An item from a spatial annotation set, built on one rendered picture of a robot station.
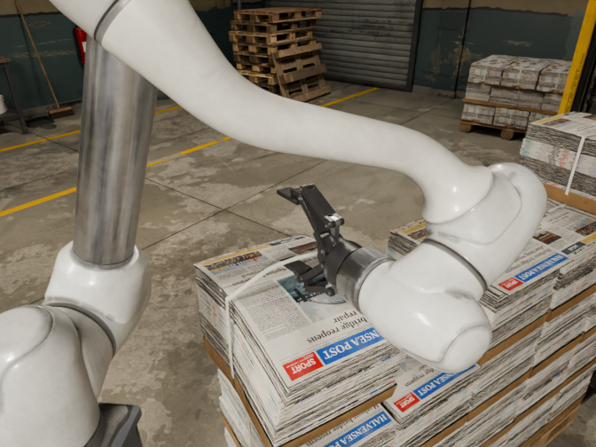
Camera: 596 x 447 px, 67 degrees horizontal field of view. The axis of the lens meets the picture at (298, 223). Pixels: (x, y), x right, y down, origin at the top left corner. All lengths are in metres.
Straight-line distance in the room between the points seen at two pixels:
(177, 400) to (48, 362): 1.59
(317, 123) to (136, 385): 2.04
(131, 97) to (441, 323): 0.50
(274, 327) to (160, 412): 1.53
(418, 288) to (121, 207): 0.47
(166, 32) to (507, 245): 0.45
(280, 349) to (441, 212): 0.34
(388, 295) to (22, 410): 0.52
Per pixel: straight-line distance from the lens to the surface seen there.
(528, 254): 1.34
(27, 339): 0.74
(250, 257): 0.98
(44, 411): 0.77
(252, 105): 0.48
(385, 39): 8.44
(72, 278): 0.84
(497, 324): 1.25
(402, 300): 0.56
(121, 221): 0.78
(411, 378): 1.22
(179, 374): 2.40
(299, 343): 0.76
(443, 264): 0.58
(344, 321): 0.81
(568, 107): 2.25
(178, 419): 2.22
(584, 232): 1.55
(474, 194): 0.58
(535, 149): 1.71
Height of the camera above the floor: 1.71
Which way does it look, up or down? 29 degrees down
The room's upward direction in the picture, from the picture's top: straight up
